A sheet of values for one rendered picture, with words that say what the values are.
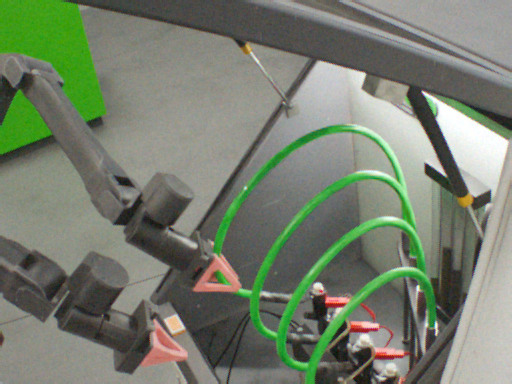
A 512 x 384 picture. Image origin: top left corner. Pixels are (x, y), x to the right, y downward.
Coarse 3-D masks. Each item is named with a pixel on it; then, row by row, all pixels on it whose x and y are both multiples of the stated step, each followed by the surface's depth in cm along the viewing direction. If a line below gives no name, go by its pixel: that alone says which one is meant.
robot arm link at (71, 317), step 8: (72, 296) 88; (64, 304) 89; (72, 304) 87; (80, 304) 88; (56, 312) 90; (64, 312) 89; (72, 312) 88; (80, 312) 89; (88, 312) 89; (64, 320) 89; (72, 320) 88; (80, 320) 89; (88, 320) 89; (96, 320) 90; (64, 328) 88; (72, 328) 89; (80, 328) 89; (88, 328) 89; (96, 328) 90; (80, 336) 90; (88, 336) 90
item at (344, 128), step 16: (320, 128) 106; (336, 128) 106; (352, 128) 107; (288, 144) 105; (304, 144) 105; (384, 144) 112; (272, 160) 104; (256, 176) 104; (400, 176) 117; (240, 192) 105; (224, 224) 106
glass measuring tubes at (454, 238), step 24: (432, 168) 116; (432, 192) 121; (480, 192) 108; (432, 216) 124; (456, 216) 116; (480, 216) 112; (432, 240) 127; (456, 240) 118; (432, 264) 130; (456, 264) 121; (432, 288) 133; (456, 288) 125; (456, 312) 128
